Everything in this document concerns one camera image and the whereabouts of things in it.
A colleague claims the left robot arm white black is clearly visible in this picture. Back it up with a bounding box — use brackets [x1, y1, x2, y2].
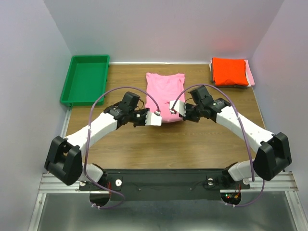
[44, 91, 151, 190]

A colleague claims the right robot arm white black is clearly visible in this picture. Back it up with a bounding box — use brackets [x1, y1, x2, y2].
[169, 84, 292, 188]

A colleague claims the folded orange t shirt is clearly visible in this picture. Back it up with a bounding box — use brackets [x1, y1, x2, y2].
[212, 57, 248, 86]

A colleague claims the green plastic tray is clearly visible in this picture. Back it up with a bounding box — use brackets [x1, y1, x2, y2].
[60, 54, 110, 107]

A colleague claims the folded light pink t shirt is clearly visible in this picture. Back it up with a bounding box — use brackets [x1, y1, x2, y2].
[245, 60, 255, 87]

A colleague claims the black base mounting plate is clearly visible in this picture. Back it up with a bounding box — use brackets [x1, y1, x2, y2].
[81, 168, 250, 206]

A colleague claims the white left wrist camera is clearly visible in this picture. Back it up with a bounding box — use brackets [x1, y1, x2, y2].
[145, 111, 162, 126]

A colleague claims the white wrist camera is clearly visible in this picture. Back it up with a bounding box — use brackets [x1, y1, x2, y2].
[145, 111, 162, 126]
[169, 100, 186, 117]

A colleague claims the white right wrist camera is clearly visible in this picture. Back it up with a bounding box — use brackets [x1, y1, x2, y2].
[169, 100, 186, 117]

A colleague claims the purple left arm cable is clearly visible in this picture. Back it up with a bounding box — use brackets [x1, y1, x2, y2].
[83, 86, 161, 209]

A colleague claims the aluminium frame rail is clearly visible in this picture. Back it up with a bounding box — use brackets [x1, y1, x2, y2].
[38, 172, 298, 194]

